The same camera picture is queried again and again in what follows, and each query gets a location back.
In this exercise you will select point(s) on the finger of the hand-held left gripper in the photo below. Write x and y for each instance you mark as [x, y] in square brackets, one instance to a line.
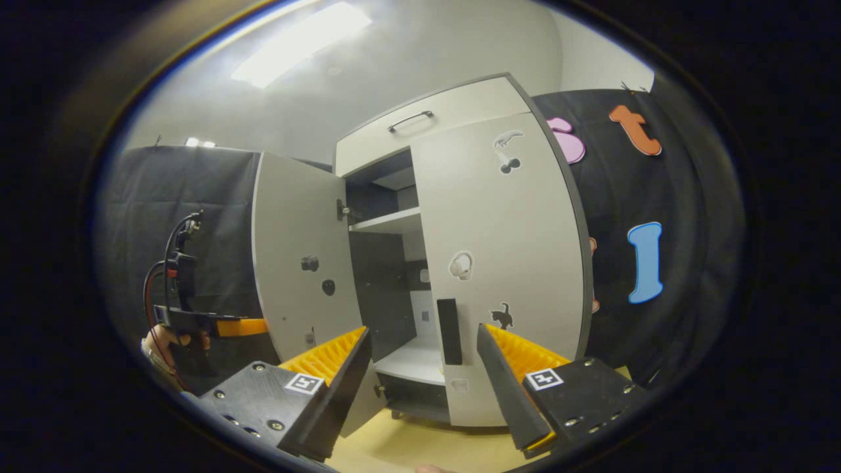
[243, 326]

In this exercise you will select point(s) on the long ceiling light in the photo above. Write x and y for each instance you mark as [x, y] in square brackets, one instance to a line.
[302, 43]

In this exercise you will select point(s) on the white drawer front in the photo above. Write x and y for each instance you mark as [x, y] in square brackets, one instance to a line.
[453, 115]

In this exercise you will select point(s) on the white shoe cabinet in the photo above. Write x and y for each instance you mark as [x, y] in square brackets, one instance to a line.
[499, 263]

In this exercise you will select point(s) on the white cabinet door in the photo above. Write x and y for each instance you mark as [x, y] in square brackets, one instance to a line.
[295, 236]
[519, 230]

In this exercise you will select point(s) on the white cabinet shelf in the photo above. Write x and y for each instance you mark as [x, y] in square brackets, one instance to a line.
[391, 221]

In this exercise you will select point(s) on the black backdrop cloth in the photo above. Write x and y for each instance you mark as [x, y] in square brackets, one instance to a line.
[690, 197]
[217, 197]

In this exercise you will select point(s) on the small ceiling light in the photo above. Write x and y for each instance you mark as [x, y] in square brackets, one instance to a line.
[199, 142]

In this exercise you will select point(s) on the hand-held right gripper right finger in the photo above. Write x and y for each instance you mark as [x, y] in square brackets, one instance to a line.
[509, 394]

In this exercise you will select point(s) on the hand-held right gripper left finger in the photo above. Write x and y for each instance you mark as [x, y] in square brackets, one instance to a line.
[335, 394]

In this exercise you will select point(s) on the metal door hinge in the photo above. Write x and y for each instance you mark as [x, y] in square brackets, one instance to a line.
[380, 391]
[345, 211]

